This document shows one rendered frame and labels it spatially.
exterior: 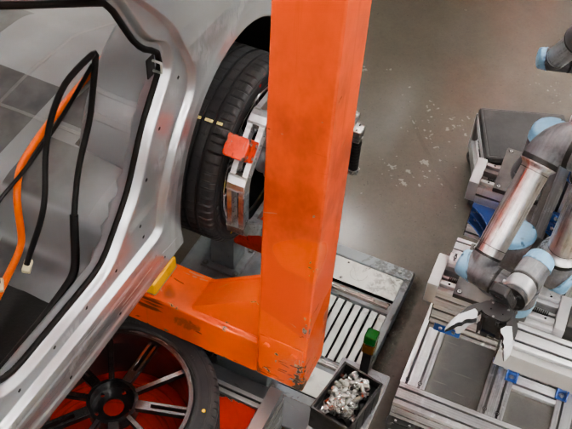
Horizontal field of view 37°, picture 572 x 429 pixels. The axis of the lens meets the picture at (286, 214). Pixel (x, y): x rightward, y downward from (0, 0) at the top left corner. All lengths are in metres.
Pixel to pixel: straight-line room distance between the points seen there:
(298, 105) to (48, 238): 1.07
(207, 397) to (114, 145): 0.82
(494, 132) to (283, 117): 2.13
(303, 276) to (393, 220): 1.69
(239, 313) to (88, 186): 0.58
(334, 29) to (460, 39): 3.36
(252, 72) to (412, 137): 1.77
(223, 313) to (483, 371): 1.07
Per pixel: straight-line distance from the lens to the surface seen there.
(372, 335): 2.65
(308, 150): 1.91
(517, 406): 3.16
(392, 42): 4.91
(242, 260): 3.35
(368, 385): 2.67
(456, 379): 3.16
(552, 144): 2.20
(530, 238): 2.48
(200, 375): 2.73
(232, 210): 2.71
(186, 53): 2.32
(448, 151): 4.27
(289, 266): 2.23
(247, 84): 2.63
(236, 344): 2.64
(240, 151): 2.52
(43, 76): 2.93
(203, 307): 2.62
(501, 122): 3.96
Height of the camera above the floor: 2.82
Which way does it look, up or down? 47 degrees down
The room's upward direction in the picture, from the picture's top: 4 degrees clockwise
